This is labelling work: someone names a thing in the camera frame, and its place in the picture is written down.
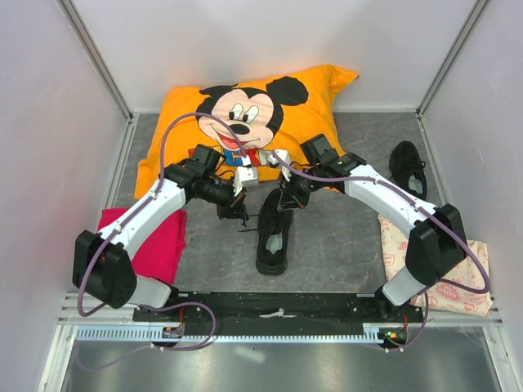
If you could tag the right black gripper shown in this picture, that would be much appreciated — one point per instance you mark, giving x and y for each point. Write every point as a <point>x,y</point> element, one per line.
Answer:
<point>301,200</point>

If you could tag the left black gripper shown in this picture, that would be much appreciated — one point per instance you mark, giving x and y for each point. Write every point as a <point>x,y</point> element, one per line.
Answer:
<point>234,207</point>

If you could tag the black sneaker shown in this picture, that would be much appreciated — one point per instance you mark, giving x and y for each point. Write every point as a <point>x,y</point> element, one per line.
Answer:
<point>273,228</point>
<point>407,169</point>

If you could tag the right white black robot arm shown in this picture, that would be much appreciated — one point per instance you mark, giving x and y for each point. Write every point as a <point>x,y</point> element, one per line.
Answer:
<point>436,238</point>

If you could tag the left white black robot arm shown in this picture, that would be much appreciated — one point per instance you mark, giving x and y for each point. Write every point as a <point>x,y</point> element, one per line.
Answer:
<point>103,260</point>

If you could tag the orange Mickey Mouse pillow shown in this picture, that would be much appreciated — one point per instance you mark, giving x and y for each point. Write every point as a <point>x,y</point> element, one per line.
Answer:
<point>247,118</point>

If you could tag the folded magenta cloth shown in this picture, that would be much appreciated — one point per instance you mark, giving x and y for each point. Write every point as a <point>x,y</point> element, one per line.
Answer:
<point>160,254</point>

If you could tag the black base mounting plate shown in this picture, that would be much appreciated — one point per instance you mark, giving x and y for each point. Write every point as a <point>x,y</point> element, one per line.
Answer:
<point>279,313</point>

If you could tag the cream pink printed garment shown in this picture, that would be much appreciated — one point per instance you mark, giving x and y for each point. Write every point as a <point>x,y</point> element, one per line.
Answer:
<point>442,296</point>

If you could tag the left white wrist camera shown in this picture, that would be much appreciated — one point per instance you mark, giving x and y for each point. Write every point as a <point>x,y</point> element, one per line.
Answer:
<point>245,177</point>

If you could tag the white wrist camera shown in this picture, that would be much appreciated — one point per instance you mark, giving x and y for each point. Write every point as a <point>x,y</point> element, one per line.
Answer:
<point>281,159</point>
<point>245,177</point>

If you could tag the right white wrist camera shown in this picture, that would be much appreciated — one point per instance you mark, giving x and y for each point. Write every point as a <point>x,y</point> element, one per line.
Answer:
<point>281,159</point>

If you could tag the grey slotted cable duct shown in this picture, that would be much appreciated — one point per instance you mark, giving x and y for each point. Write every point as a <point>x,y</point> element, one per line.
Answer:
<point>162,335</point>

